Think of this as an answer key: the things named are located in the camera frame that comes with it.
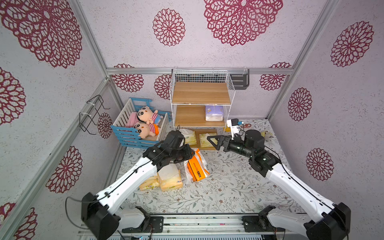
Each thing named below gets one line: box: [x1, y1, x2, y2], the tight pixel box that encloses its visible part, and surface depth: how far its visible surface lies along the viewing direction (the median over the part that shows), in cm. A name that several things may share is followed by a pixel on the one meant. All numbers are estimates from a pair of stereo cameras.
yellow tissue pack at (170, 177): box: [157, 163, 184, 192], surface depth 85 cm
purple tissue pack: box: [205, 105, 224, 122], surface depth 85 cm
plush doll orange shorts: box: [133, 122, 159, 139], surface depth 99 cm
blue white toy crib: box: [110, 97, 172, 149], surface depth 104 cm
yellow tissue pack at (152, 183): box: [139, 175, 161, 191], surface depth 85 cm
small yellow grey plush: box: [260, 131, 274, 142], surface depth 108 cm
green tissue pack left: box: [179, 128, 197, 145], surface depth 103 cm
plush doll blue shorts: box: [137, 106, 164, 125], surface depth 105 cm
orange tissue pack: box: [187, 148, 210, 182], surface depth 71 cm
